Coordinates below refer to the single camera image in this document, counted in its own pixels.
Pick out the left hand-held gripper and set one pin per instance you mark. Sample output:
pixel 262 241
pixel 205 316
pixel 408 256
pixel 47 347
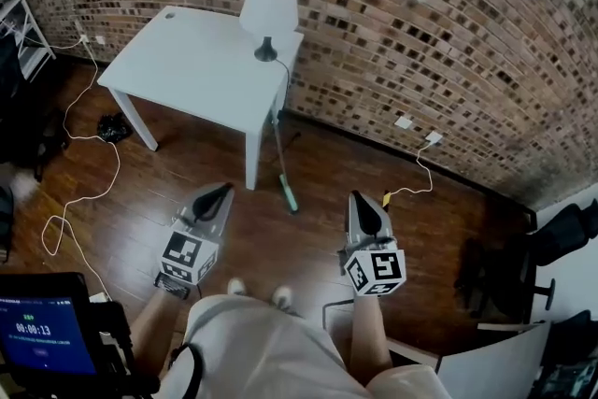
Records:
pixel 184 254

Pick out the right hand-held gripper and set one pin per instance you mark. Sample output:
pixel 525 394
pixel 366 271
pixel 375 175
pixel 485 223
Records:
pixel 374 266

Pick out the person's left forearm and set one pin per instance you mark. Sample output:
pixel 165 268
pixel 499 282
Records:
pixel 154 332

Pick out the person's right forearm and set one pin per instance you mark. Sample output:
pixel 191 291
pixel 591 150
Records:
pixel 369 336

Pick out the yellow black striped tape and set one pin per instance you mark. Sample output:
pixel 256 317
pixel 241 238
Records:
pixel 386 199

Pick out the person's left white shoe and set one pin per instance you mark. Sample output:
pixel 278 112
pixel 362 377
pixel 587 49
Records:
pixel 237 286

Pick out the person's white shoe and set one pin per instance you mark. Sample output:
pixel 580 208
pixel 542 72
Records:
pixel 237 286
pixel 282 295

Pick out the black patterned wristband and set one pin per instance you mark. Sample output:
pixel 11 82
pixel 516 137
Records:
pixel 172 286

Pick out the person's right white shoe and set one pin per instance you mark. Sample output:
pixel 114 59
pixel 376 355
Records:
pixel 282 295

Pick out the black plastic bag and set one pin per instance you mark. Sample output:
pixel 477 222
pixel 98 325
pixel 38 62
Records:
pixel 113 128

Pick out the white power strip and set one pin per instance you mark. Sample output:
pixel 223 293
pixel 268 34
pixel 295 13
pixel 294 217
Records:
pixel 98 296

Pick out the person's white shirt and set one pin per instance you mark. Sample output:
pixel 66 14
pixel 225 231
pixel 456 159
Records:
pixel 266 350

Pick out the white square table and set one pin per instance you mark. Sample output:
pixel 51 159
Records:
pixel 196 65

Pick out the grey desk panel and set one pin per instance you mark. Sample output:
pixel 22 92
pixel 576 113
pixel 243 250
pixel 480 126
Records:
pixel 495 364

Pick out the black office chair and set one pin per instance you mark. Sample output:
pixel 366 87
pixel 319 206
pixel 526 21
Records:
pixel 560 233
pixel 574 327

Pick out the blue screen tablet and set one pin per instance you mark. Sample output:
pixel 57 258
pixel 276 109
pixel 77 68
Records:
pixel 42 336

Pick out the white table lamp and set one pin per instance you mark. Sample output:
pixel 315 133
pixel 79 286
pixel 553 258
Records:
pixel 268 7

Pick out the white metal shelf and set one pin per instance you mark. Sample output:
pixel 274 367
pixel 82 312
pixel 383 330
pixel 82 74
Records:
pixel 28 32

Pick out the white wall socket with plug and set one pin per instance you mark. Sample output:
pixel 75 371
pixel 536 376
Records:
pixel 434 138

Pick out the black tablet mount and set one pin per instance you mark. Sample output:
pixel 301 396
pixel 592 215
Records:
pixel 121 350

